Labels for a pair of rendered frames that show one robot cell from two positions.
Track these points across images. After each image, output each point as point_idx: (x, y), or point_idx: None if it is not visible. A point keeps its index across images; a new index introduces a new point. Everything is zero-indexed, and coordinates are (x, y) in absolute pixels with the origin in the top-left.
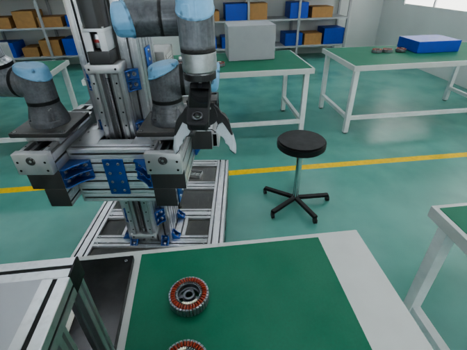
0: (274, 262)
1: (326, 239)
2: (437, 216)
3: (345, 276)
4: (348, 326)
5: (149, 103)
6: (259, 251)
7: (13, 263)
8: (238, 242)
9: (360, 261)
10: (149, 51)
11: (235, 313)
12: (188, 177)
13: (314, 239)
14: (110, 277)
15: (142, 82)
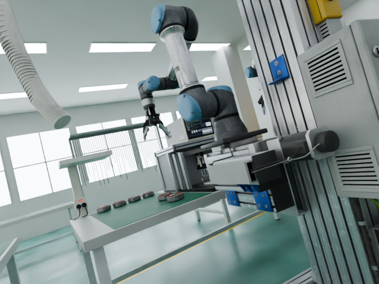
0: (142, 215)
1: (108, 231)
2: None
3: (102, 227)
4: (108, 220)
5: (277, 120)
6: (151, 213)
7: (186, 141)
8: (166, 211)
9: (90, 233)
10: (281, 62)
11: (155, 205)
12: (221, 187)
13: (117, 227)
14: (212, 186)
15: (264, 98)
